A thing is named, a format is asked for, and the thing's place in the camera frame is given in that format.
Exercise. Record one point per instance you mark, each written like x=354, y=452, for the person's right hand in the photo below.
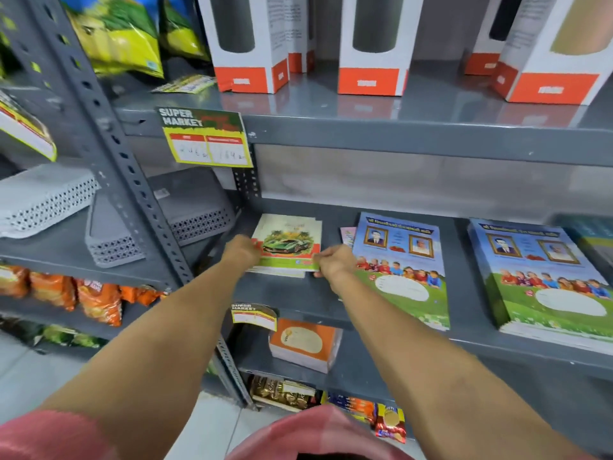
x=339, y=265

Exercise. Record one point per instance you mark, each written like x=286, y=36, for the person's left hand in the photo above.
x=241, y=252

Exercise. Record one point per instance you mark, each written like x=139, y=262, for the person's left fingers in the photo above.
x=254, y=253

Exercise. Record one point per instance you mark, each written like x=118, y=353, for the person's right fingers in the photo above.
x=323, y=263

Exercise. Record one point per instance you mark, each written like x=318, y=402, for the green car cover notebook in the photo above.
x=289, y=241

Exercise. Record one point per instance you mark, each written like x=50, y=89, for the person's left forearm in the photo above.
x=158, y=349

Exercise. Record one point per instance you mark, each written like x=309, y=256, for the person's right forearm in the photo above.
x=431, y=373

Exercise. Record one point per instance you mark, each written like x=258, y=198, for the small pink notebook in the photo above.
x=348, y=236

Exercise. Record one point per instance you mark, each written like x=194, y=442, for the small yellow green price tag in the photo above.
x=254, y=317

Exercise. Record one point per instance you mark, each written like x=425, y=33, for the dark grey perforated basket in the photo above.
x=191, y=205

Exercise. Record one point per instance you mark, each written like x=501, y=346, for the orange notebook stack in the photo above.
x=304, y=342

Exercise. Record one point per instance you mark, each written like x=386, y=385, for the blue green portrait notebook stack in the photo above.
x=407, y=277
x=546, y=287

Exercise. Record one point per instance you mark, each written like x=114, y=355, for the large yellow green price tag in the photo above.
x=206, y=138

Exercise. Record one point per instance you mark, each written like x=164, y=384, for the golden chocolate box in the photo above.
x=280, y=392

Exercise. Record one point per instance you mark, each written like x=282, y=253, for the orange blue snack packet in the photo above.
x=352, y=408

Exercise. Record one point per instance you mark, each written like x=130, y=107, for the grey metal shelving rack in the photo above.
x=119, y=153
x=431, y=124

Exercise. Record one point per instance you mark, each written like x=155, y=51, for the pink shirt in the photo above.
x=316, y=435

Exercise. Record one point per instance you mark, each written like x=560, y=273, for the red snack packet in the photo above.
x=390, y=423

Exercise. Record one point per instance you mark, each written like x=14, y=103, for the yellow price tag lying flat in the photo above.
x=186, y=84

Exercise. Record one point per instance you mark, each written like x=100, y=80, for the green packets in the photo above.
x=72, y=337

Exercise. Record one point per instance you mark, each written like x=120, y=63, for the light grey perforated basket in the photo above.
x=43, y=201

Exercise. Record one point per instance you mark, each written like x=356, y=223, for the green yellow packet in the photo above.
x=184, y=33
x=119, y=38

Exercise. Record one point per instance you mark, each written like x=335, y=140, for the yellow red shelf price tag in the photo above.
x=24, y=126

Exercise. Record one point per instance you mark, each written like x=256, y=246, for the white orange beige bottle box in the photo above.
x=550, y=71

